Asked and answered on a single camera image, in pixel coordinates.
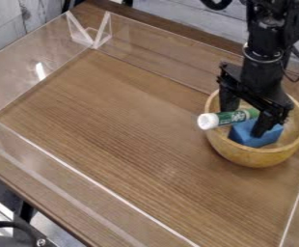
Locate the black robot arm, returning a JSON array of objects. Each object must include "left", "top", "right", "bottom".
[{"left": 217, "top": 0, "right": 299, "bottom": 138}]

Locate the brown wooden bowl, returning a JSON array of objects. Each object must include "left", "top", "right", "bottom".
[{"left": 205, "top": 97, "right": 299, "bottom": 168}]

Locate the clear acrylic tray wall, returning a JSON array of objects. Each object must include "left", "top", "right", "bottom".
[{"left": 0, "top": 4, "right": 299, "bottom": 247}]

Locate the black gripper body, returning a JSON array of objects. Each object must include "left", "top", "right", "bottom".
[{"left": 216, "top": 62, "right": 293, "bottom": 124}]

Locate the clear acrylic corner bracket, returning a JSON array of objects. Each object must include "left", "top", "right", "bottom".
[{"left": 65, "top": 12, "right": 112, "bottom": 49}]

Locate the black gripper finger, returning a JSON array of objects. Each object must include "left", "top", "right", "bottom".
[
  {"left": 251, "top": 110, "right": 283, "bottom": 138},
  {"left": 219, "top": 87, "right": 240, "bottom": 112}
]

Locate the blue foam block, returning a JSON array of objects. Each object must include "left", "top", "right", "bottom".
[{"left": 228, "top": 119, "right": 283, "bottom": 148}]

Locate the green and white marker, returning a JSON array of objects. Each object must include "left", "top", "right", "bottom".
[{"left": 197, "top": 108, "right": 259, "bottom": 130}]

